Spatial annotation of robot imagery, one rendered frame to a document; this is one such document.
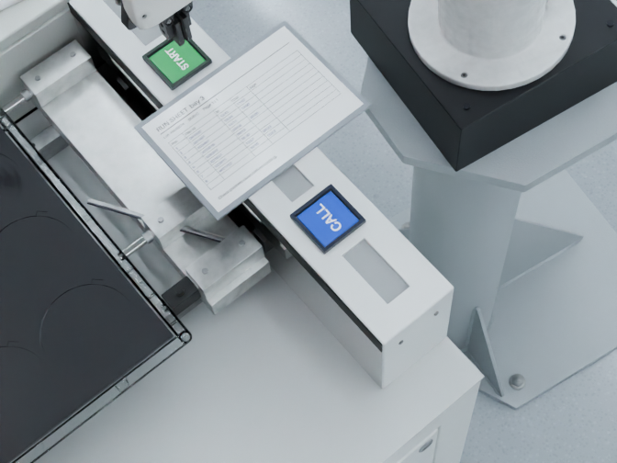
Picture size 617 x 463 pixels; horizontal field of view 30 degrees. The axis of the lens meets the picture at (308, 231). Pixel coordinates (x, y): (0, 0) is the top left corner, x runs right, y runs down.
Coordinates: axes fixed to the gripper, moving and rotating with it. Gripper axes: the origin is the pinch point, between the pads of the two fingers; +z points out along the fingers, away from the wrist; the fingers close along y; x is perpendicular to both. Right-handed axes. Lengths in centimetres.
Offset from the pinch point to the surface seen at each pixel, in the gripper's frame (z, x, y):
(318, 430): 23.1, -37.0, -12.9
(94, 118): 17.2, 7.1, -9.9
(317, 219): 8.7, -23.4, -0.9
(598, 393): 105, -44, 42
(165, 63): 8.7, 2.2, -1.3
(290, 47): 8.8, -5.2, 10.4
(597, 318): 104, -34, 52
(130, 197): 17.1, -4.1, -12.6
